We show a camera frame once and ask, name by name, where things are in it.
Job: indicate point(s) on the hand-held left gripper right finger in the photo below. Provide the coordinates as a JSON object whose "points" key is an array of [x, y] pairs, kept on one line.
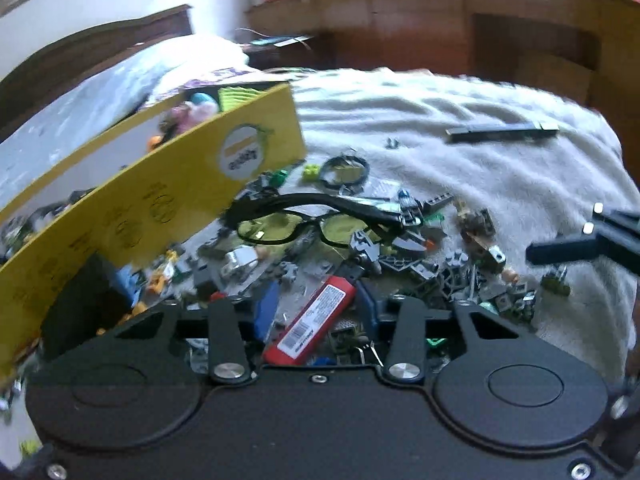
{"points": [[367, 305]]}

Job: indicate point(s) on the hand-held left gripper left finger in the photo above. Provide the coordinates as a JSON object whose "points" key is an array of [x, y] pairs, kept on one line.
{"points": [[265, 315]]}

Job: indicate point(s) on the light blue pillow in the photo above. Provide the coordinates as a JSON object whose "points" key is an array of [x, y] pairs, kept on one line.
{"points": [[100, 95]]}

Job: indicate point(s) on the black rectangular box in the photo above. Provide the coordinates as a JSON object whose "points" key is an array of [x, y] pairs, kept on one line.
{"points": [[80, 305]]}

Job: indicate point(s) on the black glasses with yellow lenses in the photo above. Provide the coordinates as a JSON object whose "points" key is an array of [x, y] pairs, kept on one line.
{"points": [[300, 200]]}

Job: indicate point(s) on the pile of small toy bricks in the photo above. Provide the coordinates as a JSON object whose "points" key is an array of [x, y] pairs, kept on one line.
{"points": [[450, 270]]}

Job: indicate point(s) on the red cylinder with barcode label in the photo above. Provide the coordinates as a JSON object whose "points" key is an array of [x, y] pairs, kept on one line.
{"points": [[315, 320]]}

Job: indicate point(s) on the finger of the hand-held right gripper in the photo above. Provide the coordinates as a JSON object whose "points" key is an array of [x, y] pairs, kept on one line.
{"points": [[565, 250], [620, 225]]}

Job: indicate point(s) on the pink plush toy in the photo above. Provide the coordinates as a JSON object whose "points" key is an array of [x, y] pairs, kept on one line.
{"points": [[187, 115]]}

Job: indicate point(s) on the dark wooden headboard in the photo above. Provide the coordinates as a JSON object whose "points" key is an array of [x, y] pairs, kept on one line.
{"points": [[60, 55]]}

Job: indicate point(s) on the green plastic basket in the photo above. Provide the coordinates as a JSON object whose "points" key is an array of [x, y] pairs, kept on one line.
{"points": [[240, 96]]}

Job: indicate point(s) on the yellow cardboard box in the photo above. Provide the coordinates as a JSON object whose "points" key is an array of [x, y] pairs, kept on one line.
{"points": [[190, 180]]}

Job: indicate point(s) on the black flat strip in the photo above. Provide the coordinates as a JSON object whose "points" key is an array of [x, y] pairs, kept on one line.
{"points": [[500, 133]]}

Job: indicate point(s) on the brown wooden cabinet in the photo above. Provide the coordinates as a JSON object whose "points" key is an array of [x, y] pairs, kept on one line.
{"points": [[425, 20]]}

